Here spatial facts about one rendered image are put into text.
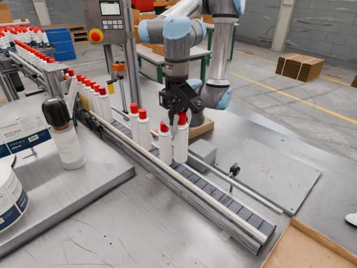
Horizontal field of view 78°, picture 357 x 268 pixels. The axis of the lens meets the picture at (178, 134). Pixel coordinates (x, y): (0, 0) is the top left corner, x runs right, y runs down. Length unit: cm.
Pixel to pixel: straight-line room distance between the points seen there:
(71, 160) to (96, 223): 28
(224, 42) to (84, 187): 83
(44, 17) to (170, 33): 802
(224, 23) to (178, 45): 46
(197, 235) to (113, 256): 27
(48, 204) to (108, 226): 23
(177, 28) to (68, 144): 60
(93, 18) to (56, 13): 756
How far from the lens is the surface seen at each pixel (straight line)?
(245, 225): 75
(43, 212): 91
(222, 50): 106
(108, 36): 111
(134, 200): 90
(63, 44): 590
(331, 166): 123
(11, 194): 89
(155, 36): 78
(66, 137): 93
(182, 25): 63
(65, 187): 96
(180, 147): 79
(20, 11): 858
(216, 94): 107
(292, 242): 87
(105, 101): 120
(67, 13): 871
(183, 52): 65
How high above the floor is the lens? 152
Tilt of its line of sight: 35 degrees down
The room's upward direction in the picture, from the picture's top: straight up
